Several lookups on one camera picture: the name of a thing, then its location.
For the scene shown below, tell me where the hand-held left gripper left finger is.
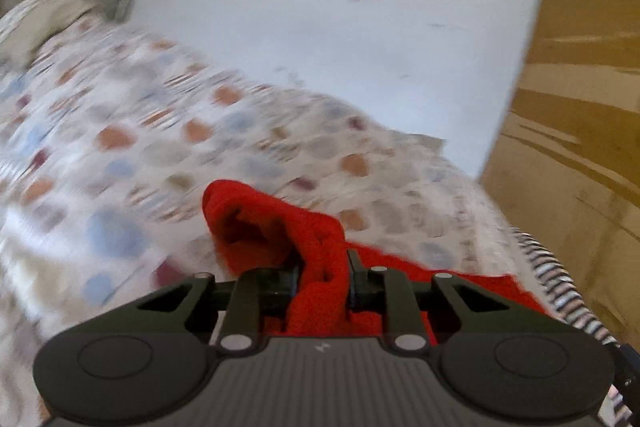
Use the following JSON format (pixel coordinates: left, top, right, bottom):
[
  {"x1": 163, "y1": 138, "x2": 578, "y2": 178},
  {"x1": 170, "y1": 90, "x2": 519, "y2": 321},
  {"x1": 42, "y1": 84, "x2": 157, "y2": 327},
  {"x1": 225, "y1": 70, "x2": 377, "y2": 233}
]
[{"x1": 134, "y1": 263, "x2": 304, "y2": 353}]

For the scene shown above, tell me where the red small cloth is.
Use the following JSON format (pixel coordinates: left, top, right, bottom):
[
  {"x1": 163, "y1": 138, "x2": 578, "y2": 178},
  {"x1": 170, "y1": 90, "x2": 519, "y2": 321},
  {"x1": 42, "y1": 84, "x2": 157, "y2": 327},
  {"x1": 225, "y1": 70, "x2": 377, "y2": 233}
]
[{"x1": 201, "y1": 179, "x2": 553, "y2": 338}]

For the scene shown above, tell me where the striped bedsheet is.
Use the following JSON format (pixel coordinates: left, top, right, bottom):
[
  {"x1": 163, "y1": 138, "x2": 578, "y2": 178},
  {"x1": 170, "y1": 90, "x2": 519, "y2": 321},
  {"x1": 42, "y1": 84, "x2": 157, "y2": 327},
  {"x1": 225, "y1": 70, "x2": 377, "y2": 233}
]
[{"x1": 509, "y1": 228, "x2": 628, "y2": 427}]

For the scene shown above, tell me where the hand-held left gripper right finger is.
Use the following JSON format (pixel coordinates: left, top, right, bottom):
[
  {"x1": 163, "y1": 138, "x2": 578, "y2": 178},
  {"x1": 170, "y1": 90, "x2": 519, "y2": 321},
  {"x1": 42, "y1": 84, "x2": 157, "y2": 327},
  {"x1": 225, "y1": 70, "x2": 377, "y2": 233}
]
[{"x1": 346, "y1": 249, "x2": 507, "y2": 353}]

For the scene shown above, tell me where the circle print blanket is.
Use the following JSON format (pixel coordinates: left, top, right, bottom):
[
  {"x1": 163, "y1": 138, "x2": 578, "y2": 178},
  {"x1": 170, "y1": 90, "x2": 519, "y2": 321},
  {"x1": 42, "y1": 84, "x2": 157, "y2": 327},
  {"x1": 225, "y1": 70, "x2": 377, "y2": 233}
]
[{"x1": 0, "y1": 0, "x2": 533, "y2": 427}]

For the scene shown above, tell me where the beige fluffy pillow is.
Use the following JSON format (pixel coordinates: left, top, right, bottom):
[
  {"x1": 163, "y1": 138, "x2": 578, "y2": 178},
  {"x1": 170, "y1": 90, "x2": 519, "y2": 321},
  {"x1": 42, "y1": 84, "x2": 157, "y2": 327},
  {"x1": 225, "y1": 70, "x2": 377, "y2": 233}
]
[{"x1": 0, "y1": 0, "x2": 101, "y2": 68}]

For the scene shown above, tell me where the wooden cabinet panel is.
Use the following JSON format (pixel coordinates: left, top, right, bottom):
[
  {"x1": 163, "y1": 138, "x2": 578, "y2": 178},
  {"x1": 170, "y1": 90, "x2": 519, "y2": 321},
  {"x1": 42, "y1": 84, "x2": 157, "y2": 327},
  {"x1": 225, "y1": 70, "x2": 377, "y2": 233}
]
[{"x1": 479, "y1": 0, "x2": 640, "y2": 350}]

